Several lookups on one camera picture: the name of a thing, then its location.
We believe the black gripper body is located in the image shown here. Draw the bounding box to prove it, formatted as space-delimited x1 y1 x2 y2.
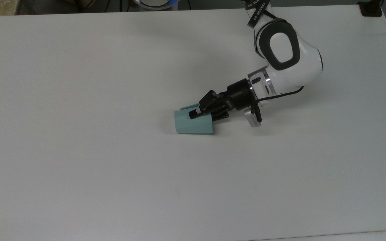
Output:
220 79 255 113

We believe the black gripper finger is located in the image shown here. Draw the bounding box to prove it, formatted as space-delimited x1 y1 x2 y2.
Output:
212 110 230 122
188 90 226 120

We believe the teal hexagonal cup with handle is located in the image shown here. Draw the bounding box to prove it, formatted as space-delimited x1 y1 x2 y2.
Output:
174 104 214 135

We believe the adjoining white table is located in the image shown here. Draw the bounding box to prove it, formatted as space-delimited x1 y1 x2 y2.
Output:
253 230 386 241

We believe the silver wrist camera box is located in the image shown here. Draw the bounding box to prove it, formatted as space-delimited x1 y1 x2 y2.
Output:
244 106 262 128

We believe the black camera cable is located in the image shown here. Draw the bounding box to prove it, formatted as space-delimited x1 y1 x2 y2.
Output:
251 85 305 123

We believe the robot base with blue ring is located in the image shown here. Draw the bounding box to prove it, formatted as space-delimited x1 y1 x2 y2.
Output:
134 0 181 10

